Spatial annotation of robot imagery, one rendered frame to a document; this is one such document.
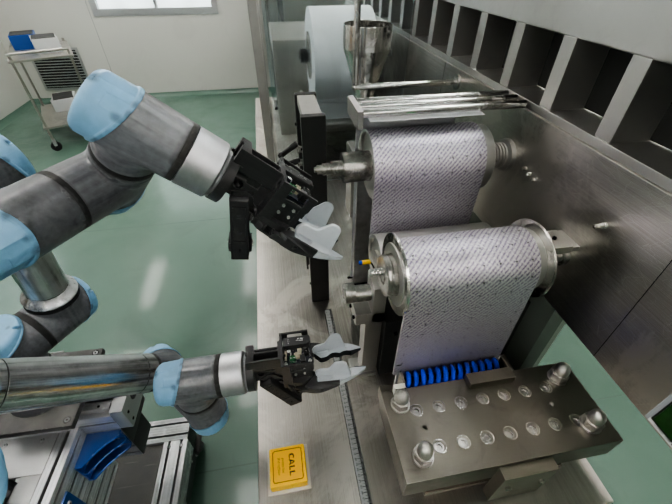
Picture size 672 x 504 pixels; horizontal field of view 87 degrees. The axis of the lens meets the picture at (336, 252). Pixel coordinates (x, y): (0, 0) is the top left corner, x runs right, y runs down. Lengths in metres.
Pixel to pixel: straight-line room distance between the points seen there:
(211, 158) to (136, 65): 5.91
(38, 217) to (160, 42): 5.76
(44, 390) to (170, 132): 0.43
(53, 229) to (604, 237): 0.76
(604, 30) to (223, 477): 1.83
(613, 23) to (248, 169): 0.58
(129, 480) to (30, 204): 1.37
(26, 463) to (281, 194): 1.01
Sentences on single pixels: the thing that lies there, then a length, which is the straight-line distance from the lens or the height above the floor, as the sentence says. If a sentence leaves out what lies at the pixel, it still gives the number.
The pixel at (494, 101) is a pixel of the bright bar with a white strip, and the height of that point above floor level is 1.45.
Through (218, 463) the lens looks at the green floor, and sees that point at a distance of 1.86.
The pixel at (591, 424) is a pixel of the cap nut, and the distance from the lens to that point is 0.83.
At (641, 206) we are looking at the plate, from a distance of 0.69.
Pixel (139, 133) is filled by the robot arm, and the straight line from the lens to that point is 0.44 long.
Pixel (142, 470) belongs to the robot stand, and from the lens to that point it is 1.72.
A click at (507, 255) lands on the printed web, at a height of 1.30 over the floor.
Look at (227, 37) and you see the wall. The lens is 6.03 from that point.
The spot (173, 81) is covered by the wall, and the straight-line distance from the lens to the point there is 6.27.
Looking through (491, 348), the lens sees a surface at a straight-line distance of 0.83.
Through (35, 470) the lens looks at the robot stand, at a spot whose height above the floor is 0.73.
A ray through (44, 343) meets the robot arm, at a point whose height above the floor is 0.98.
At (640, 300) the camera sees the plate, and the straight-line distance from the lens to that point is 0.71.
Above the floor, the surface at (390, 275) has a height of 1.28.
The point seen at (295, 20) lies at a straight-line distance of 1.42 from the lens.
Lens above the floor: 1.69
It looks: 40 degrees down
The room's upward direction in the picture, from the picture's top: straight up
